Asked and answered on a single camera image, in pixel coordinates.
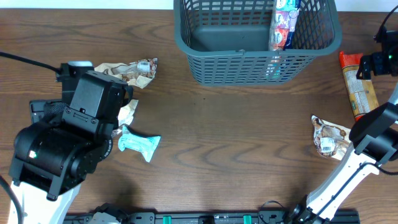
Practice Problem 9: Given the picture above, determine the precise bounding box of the dark grey plastic basket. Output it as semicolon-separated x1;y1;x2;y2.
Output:
174;0;342;86

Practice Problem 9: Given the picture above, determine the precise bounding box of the cream snack bag with barcode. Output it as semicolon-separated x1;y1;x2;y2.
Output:
95;58;158;89

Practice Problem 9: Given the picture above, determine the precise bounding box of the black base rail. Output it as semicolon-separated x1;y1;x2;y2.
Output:
63;203;361;224

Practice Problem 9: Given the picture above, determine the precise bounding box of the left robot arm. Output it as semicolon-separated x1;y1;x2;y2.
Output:
8;62;134;223

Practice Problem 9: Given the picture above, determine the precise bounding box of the crumpled tan snack bag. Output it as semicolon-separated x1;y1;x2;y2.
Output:
111;99;139;138

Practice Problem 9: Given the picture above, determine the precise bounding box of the orange biscuit package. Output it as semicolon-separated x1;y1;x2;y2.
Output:
339;51;379;121

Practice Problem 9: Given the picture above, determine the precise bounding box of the teal snack wrapper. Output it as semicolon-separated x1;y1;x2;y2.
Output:
118;126;161;162

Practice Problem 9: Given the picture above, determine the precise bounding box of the cream Pantree snack bag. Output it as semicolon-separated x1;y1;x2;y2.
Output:
311;115;351;161

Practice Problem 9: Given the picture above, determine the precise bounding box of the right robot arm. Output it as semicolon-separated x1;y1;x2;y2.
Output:
284;25;397;223

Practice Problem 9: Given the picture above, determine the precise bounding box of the Kleenex tissue multipack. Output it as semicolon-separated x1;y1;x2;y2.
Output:
266;0;302;80

